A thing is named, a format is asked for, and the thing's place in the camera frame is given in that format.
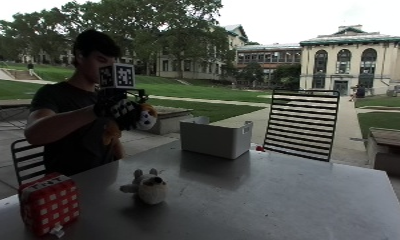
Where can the orange and white plush toy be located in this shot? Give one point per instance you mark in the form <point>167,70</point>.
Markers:
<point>145,117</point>

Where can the stone bench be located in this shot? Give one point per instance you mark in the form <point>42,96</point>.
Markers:
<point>389,148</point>
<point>168,118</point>

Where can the white marker cube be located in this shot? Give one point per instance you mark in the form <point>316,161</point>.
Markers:
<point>116,76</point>

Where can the the person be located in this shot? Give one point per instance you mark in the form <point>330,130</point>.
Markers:
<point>71,110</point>

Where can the white storage bin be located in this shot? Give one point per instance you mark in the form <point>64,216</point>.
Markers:
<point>215,138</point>

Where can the grey and white plush toy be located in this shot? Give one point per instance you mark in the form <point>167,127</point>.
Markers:
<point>147,187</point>

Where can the red checkered plush cube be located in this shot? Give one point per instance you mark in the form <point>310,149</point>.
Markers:
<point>48,204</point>

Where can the small red object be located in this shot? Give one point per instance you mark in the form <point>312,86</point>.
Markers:
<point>259,148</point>

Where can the brick building with long windows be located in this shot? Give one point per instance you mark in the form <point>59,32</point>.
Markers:
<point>268,57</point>

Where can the black slatted metal chair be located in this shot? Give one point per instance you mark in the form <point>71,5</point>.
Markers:
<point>301,124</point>

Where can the cream arched-window building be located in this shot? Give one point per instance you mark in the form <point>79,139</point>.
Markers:
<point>354,63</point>

